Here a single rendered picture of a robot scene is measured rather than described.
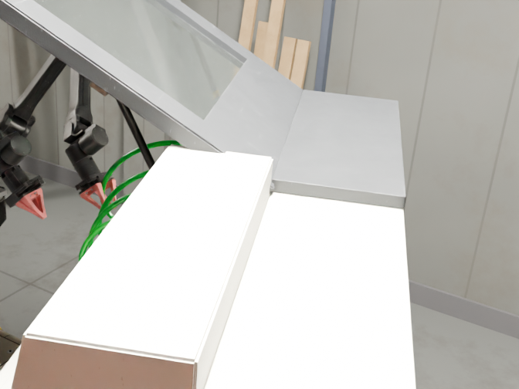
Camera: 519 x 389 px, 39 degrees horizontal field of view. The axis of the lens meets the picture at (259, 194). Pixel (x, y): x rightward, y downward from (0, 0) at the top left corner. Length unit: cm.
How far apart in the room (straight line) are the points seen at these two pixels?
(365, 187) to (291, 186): 15
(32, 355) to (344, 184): 81
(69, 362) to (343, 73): 302
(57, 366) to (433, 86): 293
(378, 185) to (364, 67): 223
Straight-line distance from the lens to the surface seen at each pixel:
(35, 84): 251
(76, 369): 96
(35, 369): 99
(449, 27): 360
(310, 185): 153
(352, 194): 153
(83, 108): 217
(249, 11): 380
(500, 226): 379
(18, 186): 200
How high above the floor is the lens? 210
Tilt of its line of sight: 24 degrees down
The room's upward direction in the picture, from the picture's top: 5 degrees clockwise
